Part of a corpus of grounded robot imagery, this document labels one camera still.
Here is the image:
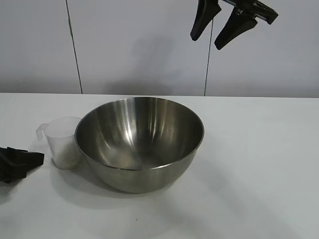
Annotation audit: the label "stainless steel mixing bowl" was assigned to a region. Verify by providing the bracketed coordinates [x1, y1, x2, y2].
[74, 96, 205, 194]

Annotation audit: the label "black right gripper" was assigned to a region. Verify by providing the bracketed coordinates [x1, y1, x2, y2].
[190, 0, 279, 51]

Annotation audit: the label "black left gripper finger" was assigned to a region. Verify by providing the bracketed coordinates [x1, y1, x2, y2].
[0, 146, 45, 174]
[0, 169, 27, 184]

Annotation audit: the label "white rice grains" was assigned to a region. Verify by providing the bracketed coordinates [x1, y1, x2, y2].
[53, 156, 78, 171]

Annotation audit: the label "clear plastic measuring cup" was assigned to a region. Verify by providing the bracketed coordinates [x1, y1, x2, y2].
[36, 116, 83, 171]

